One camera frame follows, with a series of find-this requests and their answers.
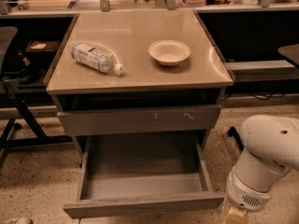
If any black office chair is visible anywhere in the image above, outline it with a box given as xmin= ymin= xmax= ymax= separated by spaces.
xmin=0 ymin=26 xmax=18 ymax=75

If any grey top drawer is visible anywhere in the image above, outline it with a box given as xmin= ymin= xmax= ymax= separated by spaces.
xmin=57 ymin=105 xmax=221 ymax=136

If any plastic water bottle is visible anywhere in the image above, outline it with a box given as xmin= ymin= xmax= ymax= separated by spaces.
xmin=71 ymin=43 xmax=124 ymax=76

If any grey drawer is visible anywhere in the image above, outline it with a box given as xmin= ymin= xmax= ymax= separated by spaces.
xmin=57 ymin=105 xmax=221 ymax=136
xmin=64 ymin=133 xmax=224 ymax=218

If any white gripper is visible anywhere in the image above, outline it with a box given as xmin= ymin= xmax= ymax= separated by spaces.
xmin=223 ymin=169 xmax=271 ymax=224

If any white paper bowl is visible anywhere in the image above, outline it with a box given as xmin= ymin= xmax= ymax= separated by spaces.
xmin=148 ymin=40 xmax=191 ymax=66

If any black table leg left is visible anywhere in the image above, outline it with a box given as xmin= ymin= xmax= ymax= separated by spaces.
xmin=0 ymin=77 xmax=74 ymax=170

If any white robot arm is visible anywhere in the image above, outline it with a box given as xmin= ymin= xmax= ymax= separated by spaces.
xmin=223 ymin=115 xmax=299 ymax=224

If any grey drawer cabinet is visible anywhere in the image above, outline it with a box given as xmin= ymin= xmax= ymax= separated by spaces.
xmin=47 ymin=9 xmax=233 ymax=152

